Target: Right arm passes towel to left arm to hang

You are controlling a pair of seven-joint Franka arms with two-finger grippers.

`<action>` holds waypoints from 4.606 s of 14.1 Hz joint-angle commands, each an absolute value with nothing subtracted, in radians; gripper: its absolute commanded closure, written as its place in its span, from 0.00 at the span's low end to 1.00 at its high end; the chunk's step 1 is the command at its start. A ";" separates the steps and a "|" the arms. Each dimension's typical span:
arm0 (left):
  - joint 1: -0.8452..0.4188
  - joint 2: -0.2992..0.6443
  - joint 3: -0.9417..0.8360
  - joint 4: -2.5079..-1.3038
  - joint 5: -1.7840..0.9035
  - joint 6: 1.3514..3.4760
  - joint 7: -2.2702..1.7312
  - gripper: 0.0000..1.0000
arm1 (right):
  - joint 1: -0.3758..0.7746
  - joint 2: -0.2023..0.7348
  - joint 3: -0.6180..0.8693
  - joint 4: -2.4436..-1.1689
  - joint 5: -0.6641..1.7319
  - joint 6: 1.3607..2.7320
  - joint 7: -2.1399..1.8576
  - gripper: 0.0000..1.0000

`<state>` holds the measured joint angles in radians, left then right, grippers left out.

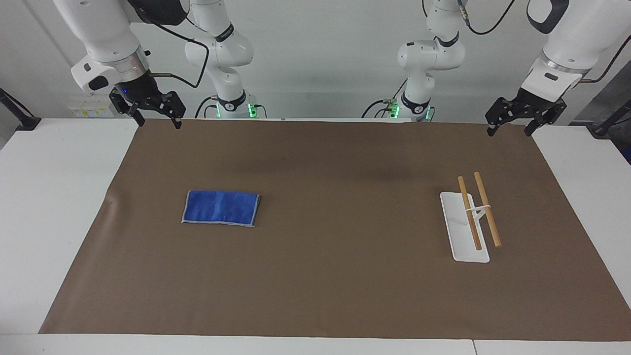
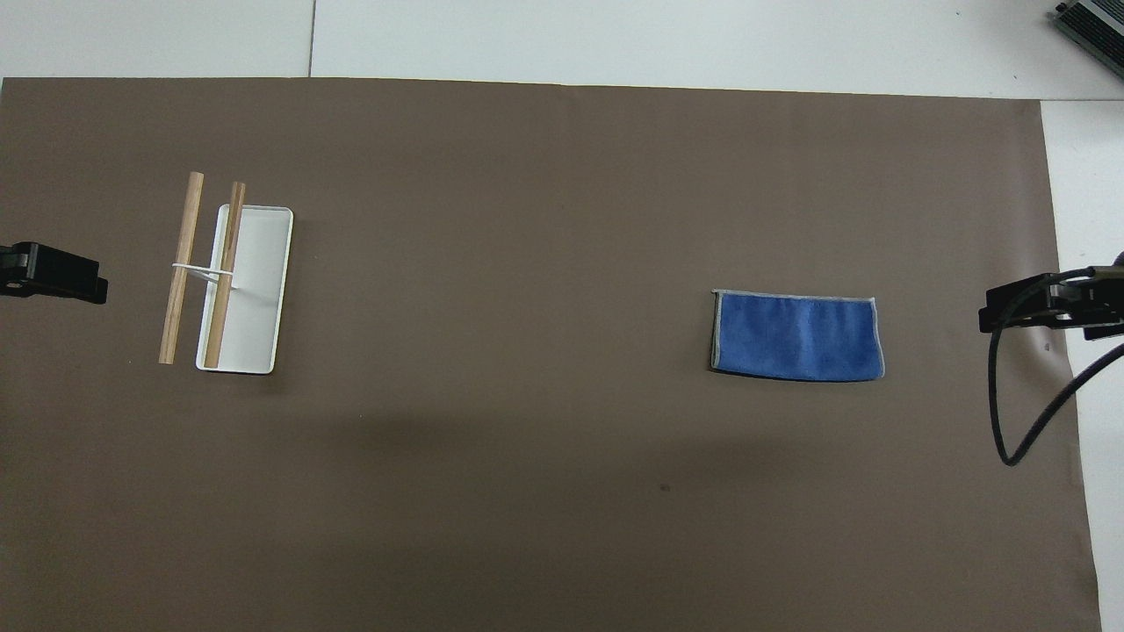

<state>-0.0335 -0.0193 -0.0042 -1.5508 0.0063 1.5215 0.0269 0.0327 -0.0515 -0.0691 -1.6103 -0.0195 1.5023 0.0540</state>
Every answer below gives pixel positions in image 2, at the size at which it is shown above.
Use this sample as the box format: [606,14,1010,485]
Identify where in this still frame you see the blue towel grey edging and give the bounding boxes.
[709,289,886,384]

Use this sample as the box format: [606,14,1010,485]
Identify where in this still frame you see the white towel rack wooden bars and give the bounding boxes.
[158,171,295,376]

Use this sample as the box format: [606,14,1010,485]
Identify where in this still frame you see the grey ribbed metal box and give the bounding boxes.
[1054,0,1124,83]

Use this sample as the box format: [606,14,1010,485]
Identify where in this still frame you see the black cable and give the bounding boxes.
[987,266,1124,467]

